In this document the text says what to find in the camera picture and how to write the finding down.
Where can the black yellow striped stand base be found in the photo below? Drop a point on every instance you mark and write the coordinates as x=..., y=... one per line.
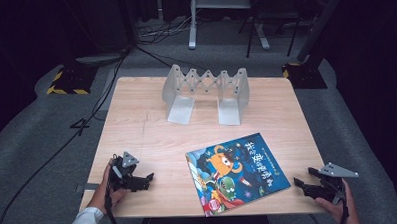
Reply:
x=305, y=76
x=70, y=81

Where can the person's right hand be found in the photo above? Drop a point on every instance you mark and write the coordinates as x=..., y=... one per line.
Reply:
x=338, y=211

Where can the blue cartoon picture book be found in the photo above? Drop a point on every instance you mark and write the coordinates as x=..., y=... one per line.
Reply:
x=237, y=175

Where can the grey tape strip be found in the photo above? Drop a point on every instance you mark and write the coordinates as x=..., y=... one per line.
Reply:
x=90, y=187

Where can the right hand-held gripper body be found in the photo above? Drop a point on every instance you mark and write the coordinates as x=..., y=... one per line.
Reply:
x=332, y=184

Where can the person's left hand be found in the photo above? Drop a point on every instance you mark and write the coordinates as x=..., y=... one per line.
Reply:
x=113, y=197

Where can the white desk frame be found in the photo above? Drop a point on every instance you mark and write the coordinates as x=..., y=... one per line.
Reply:
x=192, y=32

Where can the translucent expandable bookend rack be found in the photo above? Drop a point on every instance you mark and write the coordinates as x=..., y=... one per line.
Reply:
x=230, y=91

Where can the slanted dark metal post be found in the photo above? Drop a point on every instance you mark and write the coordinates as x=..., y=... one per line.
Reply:
x=320, y=24

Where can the black metal chair frame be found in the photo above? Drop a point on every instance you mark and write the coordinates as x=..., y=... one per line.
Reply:
x=250, y=33

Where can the grey flat stand foot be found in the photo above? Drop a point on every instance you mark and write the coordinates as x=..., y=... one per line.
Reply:
x=99, y=58

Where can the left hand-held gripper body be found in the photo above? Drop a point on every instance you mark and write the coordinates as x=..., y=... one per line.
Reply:
x=122, y=176

